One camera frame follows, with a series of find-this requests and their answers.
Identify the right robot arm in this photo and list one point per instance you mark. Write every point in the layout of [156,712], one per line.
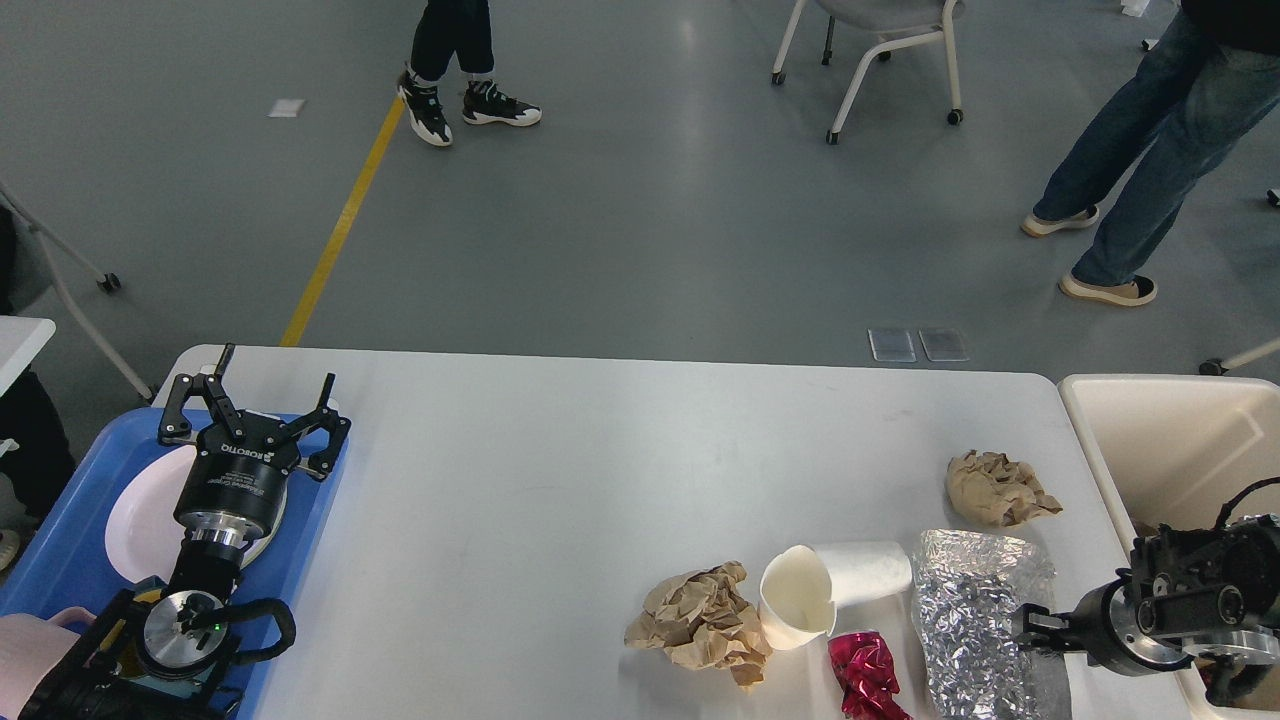
[1187,594]

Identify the chair caster right edge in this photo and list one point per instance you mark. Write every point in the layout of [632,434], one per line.
[1218,366]

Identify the white paper cup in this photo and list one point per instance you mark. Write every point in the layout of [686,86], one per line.
[804,586]

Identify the person in blue jeans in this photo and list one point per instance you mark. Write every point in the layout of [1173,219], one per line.
[1212,76]

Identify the person in black pants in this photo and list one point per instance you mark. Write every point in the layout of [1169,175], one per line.
[456,31]

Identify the red foil wrapper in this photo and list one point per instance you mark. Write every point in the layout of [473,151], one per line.
[863,666]

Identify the pink plate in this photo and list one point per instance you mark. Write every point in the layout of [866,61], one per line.
[142,538]

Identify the silver foil bag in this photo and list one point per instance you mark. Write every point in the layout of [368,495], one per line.
[967,589]

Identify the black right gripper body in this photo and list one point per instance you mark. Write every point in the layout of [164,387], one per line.
[1104,628]

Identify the pink mug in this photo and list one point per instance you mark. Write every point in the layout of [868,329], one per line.
[30,648]

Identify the white side table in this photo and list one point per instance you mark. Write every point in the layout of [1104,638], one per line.
[21,340]

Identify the crumpled brown paper ball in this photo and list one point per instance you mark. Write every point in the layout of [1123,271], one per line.
[701,621]

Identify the small brown paper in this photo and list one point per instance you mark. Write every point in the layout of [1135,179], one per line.
[992,490]

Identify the white rolling stand left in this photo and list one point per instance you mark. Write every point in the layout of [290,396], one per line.
[45,241]

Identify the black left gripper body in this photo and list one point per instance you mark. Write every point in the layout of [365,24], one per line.
[235,495]

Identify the beige plastic bin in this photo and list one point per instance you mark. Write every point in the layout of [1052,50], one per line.
[1154,448]

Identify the white office chair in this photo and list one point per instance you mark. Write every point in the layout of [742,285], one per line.
[897,25]

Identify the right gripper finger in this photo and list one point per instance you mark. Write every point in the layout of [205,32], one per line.
[1035,627]

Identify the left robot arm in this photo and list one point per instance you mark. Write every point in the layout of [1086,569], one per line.
[163,580]

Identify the person in dark clothes left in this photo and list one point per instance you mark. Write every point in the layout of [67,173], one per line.
[42,465]

